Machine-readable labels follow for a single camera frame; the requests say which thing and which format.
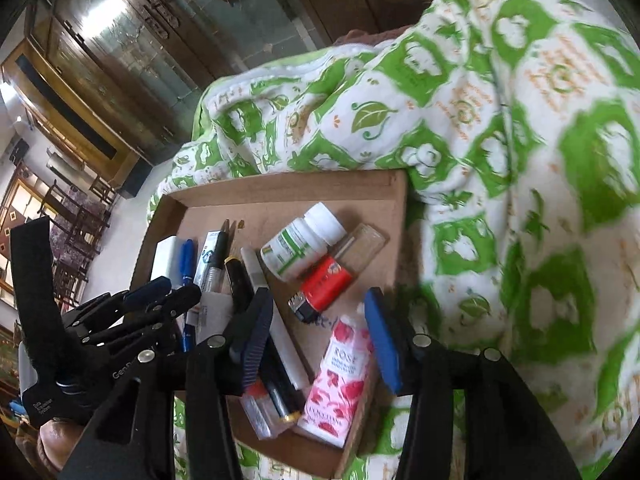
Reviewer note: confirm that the blue marker pen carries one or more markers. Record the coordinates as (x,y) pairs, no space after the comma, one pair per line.
(187,260)

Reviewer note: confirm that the black marker pen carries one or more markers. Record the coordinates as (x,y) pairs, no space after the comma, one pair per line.
(285,395)

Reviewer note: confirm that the black pen with yellow end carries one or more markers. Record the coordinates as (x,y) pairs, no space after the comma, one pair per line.
(237,285)

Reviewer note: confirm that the wooden chairs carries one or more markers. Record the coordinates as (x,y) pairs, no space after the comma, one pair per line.
(80,240)

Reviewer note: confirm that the black gel pen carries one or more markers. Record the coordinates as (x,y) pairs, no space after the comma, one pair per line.
(222,245)

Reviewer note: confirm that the white spray bottle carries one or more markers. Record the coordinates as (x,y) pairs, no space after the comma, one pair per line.
(290,355)

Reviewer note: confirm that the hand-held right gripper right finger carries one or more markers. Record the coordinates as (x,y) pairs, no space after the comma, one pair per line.
(382,340)

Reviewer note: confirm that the rose print hand cream tube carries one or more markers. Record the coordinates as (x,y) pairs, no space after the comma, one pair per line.
(335,385)

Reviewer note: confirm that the white power adapter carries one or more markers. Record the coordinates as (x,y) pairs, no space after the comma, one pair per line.
(165,260)

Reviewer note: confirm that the golden framed cabinet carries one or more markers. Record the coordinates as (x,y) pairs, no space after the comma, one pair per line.
(75,110)

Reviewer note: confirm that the red perfume bottle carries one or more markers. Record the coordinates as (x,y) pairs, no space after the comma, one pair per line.
(327,280)

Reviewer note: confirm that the green printed blanket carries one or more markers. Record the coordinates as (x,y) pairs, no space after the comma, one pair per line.
(500,160)

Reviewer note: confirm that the white pill bottle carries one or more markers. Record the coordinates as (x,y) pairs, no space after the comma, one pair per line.
(295,250)

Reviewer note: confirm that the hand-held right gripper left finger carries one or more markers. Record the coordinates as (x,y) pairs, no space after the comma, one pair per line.
(255,340)

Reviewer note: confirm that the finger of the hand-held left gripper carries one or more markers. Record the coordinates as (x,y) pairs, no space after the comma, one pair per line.
(147,292)
(177,302)

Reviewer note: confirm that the wooden glass cabinet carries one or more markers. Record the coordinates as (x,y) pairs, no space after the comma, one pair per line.
(200,35)

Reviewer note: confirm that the brown cardboard tray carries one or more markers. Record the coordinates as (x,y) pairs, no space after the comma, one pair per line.
(280,200)

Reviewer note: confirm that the person's left hand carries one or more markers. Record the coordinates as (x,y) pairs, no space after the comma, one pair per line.
(57,442)

